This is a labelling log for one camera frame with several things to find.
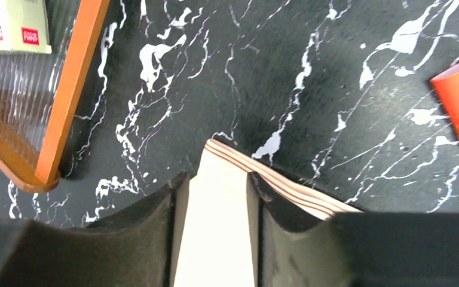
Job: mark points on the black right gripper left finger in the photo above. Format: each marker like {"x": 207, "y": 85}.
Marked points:
{"x": 136, "y": 246}

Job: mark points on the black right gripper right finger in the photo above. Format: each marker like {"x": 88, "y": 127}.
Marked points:
{"x": 297, "y": 248}

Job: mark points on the beige boxer underwear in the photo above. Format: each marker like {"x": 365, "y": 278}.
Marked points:
{"x": 216, "y": 234}

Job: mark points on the orange wooden shelf rack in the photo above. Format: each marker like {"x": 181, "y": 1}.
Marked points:
{"x": 39, "y": 94}

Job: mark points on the green white small box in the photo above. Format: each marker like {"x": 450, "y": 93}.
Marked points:
{"x": 24, "y": 27}

